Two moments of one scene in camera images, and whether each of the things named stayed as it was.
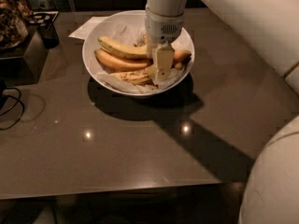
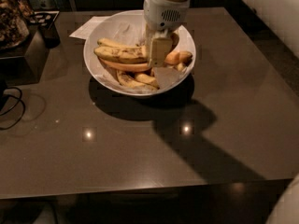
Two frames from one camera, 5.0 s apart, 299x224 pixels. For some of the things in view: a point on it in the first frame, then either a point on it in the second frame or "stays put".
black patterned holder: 44,21 stays put
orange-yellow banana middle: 111,61 stays put
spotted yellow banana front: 141,77 → 130,54
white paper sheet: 83,31 stays put
